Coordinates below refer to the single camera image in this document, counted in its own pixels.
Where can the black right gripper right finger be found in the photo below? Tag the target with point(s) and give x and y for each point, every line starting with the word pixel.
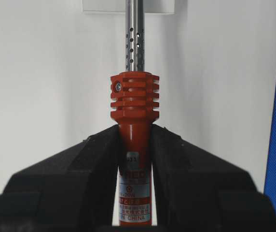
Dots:
pixel 196 191

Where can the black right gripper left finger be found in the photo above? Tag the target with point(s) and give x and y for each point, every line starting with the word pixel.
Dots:
pixel 72 191

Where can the red soldering iron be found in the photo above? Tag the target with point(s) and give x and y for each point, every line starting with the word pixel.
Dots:
pixel 135 99

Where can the white paper sheet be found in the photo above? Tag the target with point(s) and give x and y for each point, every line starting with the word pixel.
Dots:
pixel 216 60

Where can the white card on paper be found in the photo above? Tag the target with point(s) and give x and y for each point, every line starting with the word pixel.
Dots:
pixel 152 7

